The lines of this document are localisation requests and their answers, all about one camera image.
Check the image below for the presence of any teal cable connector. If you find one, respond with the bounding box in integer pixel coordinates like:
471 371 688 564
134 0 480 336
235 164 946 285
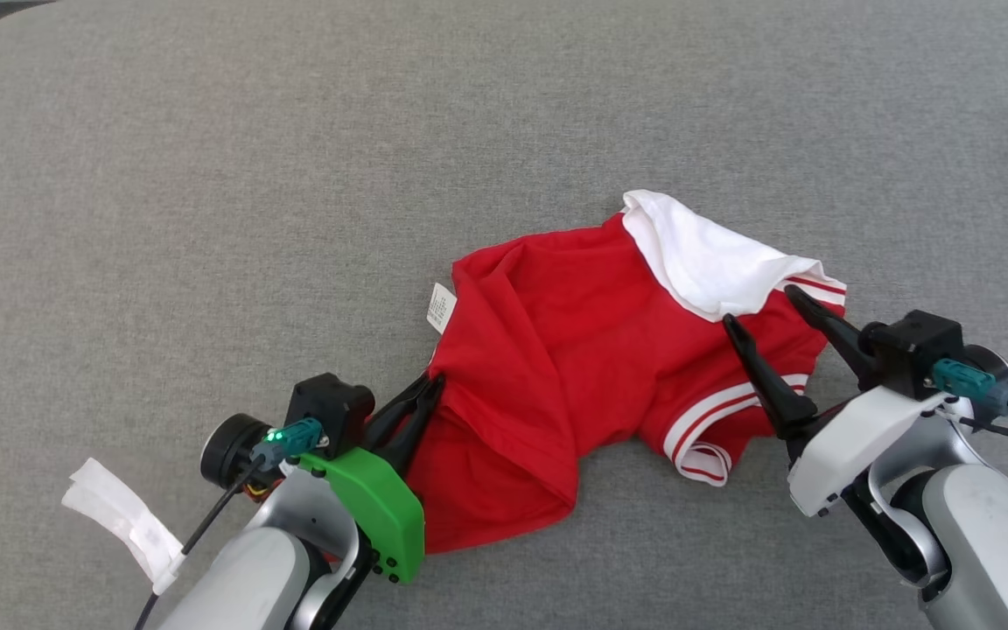
932 358 997 406
259 417 324 465

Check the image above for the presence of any white tape tag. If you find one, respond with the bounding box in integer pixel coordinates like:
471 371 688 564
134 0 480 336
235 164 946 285
61 457 187 597

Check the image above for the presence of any red and white garment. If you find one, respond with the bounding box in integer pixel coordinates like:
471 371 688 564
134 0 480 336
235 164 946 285
403 189 848 556

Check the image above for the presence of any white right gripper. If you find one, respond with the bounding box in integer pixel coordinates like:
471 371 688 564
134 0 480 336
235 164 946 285
722 285 953 518

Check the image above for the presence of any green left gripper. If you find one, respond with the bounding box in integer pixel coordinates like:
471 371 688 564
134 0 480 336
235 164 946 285
298 373 447 585

